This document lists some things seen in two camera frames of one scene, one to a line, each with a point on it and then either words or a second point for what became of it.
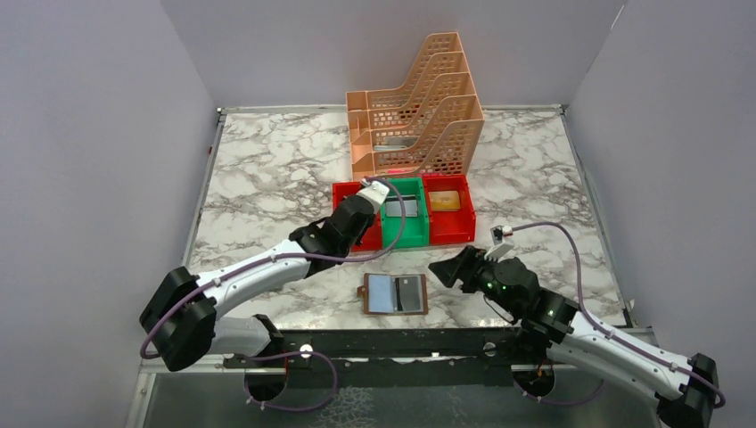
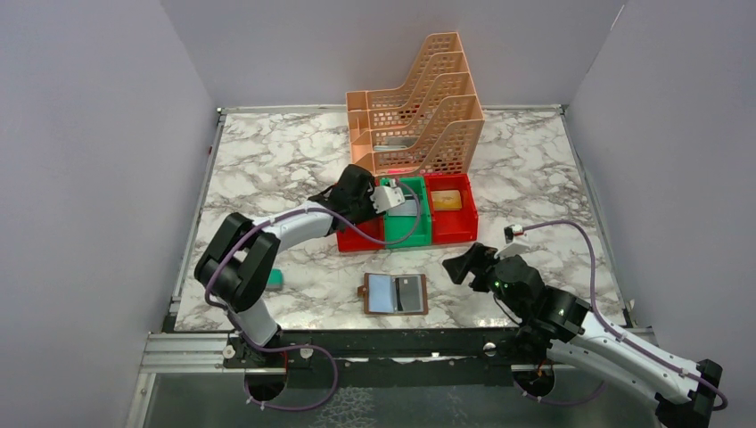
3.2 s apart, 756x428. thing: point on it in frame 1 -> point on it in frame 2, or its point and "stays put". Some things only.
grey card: x=409 y=292 stays put
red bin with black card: x=373 y=238 stays put
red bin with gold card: x=449 y=226 stays put
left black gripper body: x=346 y=249 -> x=363 y=209
